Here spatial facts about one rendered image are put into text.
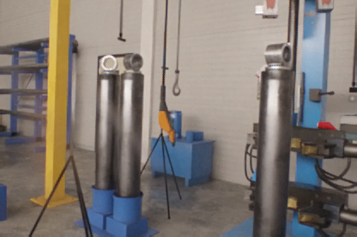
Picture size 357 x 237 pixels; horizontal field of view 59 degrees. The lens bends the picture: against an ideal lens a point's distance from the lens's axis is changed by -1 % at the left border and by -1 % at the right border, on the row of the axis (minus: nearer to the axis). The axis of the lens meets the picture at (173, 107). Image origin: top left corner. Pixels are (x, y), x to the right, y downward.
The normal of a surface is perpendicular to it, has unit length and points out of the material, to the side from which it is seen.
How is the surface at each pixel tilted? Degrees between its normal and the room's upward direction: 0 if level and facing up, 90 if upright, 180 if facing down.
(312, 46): 90
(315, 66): 90
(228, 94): 90
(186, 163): 90
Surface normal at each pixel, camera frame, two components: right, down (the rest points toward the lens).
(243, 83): -0.64, 0.00
